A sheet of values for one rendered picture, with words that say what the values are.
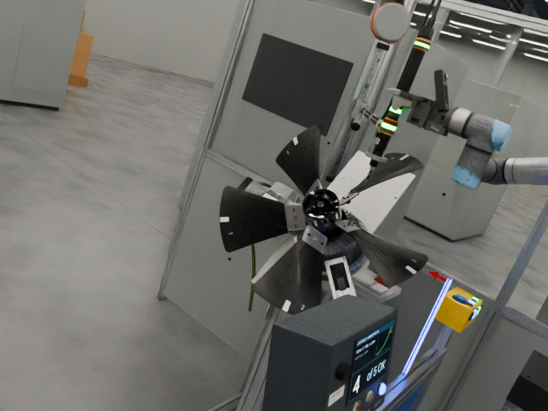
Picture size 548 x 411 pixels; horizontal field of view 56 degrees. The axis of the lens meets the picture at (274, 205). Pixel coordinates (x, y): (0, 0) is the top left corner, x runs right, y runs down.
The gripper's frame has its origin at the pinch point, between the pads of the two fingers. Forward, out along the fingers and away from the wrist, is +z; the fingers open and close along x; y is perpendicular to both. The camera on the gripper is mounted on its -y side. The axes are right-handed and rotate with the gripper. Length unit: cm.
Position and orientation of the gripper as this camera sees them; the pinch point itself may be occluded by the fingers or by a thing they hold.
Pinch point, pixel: (394, 90)
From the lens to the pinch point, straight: 161.7
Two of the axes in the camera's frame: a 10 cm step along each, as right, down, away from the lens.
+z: -7.5, -4.3, 5.0
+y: -3.3, 9.0, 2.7
